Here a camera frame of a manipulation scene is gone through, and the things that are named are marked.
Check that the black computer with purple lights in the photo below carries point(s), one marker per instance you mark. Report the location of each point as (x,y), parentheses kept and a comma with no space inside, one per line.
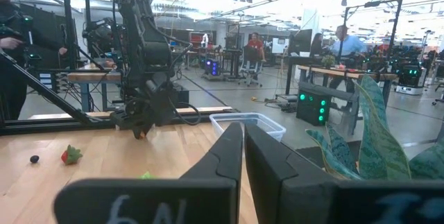
(212,68)

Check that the black diagonal frame strut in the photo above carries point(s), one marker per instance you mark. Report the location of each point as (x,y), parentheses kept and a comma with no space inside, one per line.
(48,94)

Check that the black aluminium table frame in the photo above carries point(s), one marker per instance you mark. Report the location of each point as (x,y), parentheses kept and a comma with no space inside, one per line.
(52,127)

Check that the green toy lettuce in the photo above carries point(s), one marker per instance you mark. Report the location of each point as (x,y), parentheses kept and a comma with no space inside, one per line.
(146,175)

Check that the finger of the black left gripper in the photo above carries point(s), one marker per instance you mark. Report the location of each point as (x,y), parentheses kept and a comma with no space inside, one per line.
(136,132)
(148,128)

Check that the red toy strawberry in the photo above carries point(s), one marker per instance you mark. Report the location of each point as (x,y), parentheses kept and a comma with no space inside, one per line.
(71,155)

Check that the black rig post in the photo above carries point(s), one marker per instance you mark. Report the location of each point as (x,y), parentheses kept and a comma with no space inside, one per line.
(68,19)

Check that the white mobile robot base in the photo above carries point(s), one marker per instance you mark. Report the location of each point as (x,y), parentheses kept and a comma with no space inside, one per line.
(411,82)

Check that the black monitor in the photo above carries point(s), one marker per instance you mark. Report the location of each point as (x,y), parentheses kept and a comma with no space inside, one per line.
(300,42)

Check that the small dark toy blueberry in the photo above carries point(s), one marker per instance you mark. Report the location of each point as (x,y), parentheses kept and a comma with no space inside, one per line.
(34,159)

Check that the clear plastic tupperware container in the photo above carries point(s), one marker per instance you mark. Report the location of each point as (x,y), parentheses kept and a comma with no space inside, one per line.
(263,127)

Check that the orange toy carrot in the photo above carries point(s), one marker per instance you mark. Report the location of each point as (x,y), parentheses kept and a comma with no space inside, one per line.
(141,135)

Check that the grey office chair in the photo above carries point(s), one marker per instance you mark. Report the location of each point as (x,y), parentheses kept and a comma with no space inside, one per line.
(250,66)

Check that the black gantry frame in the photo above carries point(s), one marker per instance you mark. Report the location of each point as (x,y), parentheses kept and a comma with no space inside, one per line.
(395,26)

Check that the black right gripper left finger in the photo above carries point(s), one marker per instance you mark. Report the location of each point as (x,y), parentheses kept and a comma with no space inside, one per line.
(156,199)

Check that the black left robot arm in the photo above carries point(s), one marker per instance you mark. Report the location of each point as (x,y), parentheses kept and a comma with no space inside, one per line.
(138,43)

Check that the long wooden workbench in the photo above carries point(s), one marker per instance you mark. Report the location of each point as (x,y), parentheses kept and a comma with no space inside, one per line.
(347,74)

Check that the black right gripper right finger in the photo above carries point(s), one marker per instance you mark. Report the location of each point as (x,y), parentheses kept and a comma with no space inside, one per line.
(295,189)

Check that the person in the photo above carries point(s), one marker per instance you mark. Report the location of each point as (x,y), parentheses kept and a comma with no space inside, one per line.
(316,45)
(347,45)
(256,45)
(10,43)

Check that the green snake plant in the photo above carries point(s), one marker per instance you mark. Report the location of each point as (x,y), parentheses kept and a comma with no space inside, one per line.
(378,140)

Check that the black computer with green lights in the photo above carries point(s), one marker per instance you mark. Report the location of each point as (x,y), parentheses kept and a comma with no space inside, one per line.
(312,107)

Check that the small potted plant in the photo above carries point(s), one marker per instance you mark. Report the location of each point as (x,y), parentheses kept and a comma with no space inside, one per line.
(328,61)

